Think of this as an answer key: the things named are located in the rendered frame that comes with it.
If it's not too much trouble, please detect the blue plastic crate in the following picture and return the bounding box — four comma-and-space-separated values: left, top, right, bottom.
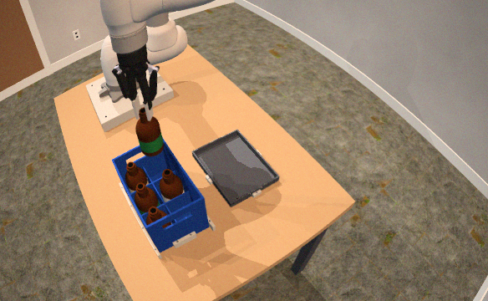
116, 144, 209, 253

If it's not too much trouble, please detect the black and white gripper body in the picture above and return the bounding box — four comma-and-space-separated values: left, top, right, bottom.
116, 45, 150, 78

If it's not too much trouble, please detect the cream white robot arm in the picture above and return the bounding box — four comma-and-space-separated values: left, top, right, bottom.
98, 0, 215, 103

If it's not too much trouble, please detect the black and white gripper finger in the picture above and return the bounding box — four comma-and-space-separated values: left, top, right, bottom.
134, 63, 160, 121
112, 64, 141, 120

